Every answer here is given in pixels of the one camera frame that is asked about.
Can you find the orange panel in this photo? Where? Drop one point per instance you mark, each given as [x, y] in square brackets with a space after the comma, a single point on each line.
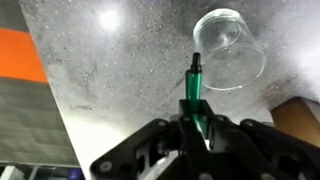
[20, 56]

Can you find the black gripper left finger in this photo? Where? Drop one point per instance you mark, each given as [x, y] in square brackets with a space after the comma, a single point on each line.
[186, 133]

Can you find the dark blue object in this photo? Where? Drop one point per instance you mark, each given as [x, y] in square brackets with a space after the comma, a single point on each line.
[75, 174]

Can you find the brown cardboard box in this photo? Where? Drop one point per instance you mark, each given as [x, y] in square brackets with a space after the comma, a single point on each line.
[298, 120]

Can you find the green pen with black ends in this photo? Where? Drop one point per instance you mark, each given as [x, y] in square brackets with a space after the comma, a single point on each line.
[194, 85]

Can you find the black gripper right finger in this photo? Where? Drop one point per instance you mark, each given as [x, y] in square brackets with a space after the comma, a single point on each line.
[233, 140]

